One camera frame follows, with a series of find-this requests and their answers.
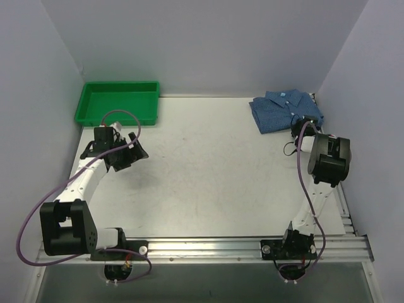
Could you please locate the aluminium right side rail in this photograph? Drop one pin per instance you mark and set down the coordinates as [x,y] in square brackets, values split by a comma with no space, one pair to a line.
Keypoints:
[336,200]

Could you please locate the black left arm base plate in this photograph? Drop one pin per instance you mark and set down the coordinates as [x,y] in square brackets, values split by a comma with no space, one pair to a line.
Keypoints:
[138,246]

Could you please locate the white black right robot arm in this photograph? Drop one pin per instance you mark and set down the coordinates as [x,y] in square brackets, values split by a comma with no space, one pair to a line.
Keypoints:
[323,161]

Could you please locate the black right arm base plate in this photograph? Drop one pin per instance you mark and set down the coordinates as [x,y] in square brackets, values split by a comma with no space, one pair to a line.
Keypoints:
[281,249]

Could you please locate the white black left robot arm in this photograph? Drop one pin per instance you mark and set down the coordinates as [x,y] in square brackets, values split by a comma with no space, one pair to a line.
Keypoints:
[67,224]

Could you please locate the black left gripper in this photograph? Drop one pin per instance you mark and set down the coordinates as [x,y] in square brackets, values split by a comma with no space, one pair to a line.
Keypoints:
[127,154]

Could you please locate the blue checked long sleeve shirt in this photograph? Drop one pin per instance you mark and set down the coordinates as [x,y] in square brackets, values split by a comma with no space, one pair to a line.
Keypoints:
[277,111]

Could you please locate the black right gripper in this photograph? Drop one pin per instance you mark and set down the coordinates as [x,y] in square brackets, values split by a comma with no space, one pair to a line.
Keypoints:
[300,127]

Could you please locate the green plastic tray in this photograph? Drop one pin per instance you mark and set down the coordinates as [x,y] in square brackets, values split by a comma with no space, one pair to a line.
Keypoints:
[100,97]

